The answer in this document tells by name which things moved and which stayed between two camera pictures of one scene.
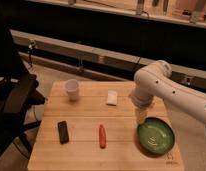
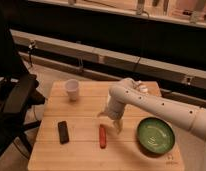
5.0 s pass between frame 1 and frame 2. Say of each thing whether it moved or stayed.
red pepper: stayed
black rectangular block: stayed
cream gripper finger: moved
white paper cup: stayed
